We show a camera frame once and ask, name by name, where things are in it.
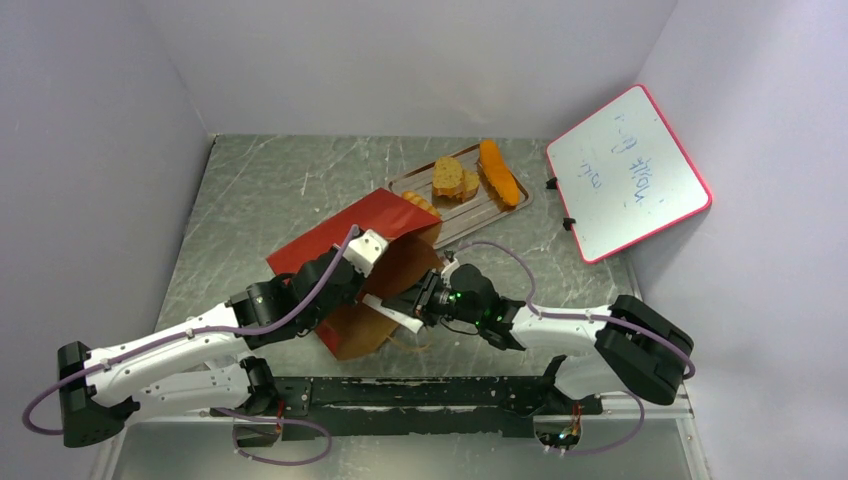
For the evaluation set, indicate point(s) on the small striped fake bread roll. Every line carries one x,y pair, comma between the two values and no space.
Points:
419,201

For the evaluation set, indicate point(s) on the metal tongs white handle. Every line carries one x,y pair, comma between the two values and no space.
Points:
410,323

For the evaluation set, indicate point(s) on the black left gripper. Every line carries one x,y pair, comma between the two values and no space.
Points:
350,299

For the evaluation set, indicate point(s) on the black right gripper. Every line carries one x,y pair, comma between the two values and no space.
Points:
424,300

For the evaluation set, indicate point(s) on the pink framed whiteboard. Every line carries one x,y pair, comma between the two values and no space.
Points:
623,175

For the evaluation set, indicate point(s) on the red paper bag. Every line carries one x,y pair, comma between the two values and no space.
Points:
354,331

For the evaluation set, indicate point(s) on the round fake bread slice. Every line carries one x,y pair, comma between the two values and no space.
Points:
471,184

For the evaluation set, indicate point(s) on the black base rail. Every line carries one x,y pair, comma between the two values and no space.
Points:
301,408

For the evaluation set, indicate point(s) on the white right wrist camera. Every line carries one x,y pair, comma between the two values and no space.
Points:
449,263

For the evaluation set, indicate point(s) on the long orange fake bread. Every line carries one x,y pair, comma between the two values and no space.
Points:
498,174

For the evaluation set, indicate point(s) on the fake bread piece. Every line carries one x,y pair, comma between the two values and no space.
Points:
448,178

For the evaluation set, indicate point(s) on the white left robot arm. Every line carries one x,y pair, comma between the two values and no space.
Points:
209,360

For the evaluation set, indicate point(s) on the silver metal tray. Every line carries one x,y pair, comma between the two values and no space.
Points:
460,219

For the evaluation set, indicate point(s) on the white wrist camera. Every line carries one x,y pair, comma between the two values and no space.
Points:
365,251
449,263

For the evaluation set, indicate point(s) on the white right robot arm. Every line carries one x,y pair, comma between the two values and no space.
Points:
626,346

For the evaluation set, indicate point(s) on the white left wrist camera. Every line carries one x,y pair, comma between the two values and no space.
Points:
365,251

